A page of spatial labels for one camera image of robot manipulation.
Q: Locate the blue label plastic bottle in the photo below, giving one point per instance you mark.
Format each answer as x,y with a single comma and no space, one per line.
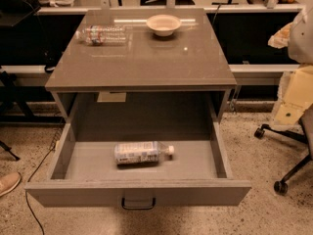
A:
141,152

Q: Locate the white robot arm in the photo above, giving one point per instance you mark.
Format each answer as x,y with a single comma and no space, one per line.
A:
296,88

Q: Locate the grey cabinet with counter top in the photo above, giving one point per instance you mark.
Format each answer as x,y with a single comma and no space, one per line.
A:
144,87

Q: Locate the open grey top drawer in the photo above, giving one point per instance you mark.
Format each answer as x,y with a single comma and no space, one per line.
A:
83,171

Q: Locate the clear plastic bottle red label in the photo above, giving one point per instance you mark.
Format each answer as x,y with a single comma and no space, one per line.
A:
97,35

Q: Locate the white paper bowl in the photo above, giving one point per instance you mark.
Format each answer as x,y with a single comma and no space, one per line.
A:
163,25

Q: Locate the black tripod leg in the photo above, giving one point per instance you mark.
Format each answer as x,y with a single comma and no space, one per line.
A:
8,149

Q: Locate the tan shoe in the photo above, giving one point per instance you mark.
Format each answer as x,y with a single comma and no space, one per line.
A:
9,182

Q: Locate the black drawer handle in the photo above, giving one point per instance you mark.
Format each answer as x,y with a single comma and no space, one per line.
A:
138,205

